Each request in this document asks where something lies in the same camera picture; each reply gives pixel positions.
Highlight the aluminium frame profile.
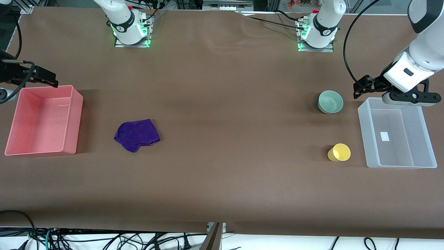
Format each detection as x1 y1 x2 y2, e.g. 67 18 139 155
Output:
19 0 34 15

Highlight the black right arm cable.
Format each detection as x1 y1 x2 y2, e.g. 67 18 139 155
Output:
0 21 36 105

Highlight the green bowl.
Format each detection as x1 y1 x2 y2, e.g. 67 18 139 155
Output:
318 90 344 114

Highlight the yellow cup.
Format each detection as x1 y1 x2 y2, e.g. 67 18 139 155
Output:
327 143 351 162

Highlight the pink plastic bin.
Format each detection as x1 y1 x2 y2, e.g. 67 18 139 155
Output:
4 85 84 157

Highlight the tangled black floor cable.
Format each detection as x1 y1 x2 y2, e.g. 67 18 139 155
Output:
52 230 195 250

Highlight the clear plastic bin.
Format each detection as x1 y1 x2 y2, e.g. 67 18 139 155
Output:
357 97 438 169

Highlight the black cable on table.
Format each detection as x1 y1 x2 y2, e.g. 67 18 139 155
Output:
236 10 306 31

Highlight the purple cloth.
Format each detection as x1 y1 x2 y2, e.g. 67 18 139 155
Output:
114 119 161 153

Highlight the thick black floor cable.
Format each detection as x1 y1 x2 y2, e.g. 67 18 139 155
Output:
0 210 36 243

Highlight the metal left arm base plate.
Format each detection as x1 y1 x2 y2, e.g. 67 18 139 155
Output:
297 19 334 53

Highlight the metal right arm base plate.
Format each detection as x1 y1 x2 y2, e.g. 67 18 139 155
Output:
114 15 154 48

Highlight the white power strip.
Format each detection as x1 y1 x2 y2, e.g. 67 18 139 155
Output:
203 0 254 11

